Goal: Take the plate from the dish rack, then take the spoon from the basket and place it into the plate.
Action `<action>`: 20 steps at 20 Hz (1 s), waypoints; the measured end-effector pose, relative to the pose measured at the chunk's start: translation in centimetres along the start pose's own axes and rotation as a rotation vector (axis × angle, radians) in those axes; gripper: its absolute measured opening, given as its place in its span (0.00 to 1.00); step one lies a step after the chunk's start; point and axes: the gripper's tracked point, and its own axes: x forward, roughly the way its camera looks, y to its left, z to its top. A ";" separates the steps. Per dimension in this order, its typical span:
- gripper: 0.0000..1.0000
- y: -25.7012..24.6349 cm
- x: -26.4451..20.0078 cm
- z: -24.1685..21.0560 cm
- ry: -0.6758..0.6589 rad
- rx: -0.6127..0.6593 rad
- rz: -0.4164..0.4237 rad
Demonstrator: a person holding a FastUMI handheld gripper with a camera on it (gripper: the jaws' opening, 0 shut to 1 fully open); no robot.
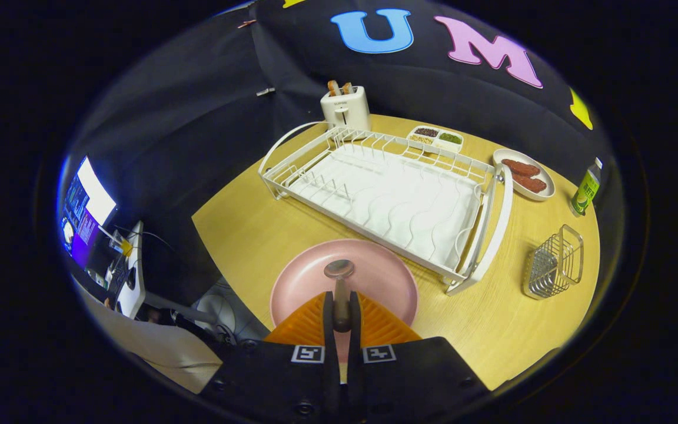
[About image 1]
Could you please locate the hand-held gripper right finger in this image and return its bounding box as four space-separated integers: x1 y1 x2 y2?
348 290 490 424

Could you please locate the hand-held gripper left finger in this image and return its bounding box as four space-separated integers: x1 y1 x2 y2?
201 290 341 424

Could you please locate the pink plate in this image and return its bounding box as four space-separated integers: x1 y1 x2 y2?
270 238 420 366

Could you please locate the metal spoon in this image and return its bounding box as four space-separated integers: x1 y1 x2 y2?
323 259 355 333

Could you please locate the silver wire basket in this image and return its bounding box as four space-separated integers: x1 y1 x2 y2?
523 224 584 300

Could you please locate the white wire dish rack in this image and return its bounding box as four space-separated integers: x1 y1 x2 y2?
258 121 514 296

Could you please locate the white oval plate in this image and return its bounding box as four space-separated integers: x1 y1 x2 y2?
493 148 556 202

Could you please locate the white compartment dish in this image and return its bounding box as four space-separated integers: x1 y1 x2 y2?
407 125 464 153

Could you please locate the white desk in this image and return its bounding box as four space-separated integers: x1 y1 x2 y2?
107 221 147 320

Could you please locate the brown sausage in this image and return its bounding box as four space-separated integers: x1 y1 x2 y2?
502 158 541 177
511 173 547 194

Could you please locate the computer monitor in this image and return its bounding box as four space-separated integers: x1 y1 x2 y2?
59 156 118 269

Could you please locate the black backdrop cloth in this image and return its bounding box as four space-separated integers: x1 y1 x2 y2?
59 0 616 307

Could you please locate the white toaster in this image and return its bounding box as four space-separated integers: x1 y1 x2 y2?
320 86 371 133

